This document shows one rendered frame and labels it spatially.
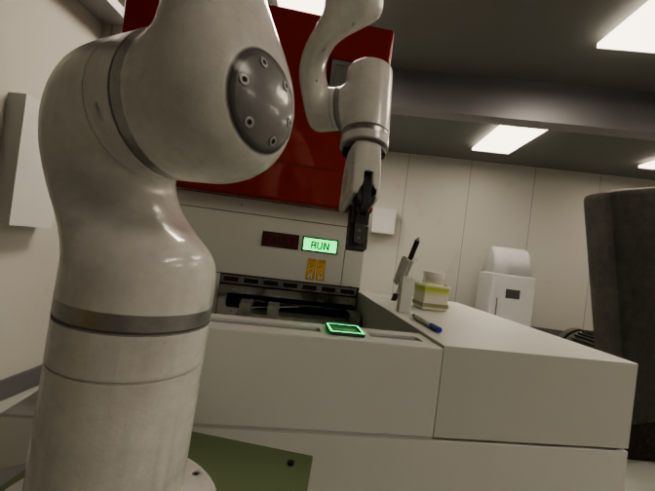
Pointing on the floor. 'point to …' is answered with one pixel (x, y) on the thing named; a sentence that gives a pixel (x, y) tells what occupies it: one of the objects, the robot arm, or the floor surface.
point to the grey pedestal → (11, 472)
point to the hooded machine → (507, 284)
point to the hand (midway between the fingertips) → (356, 238)
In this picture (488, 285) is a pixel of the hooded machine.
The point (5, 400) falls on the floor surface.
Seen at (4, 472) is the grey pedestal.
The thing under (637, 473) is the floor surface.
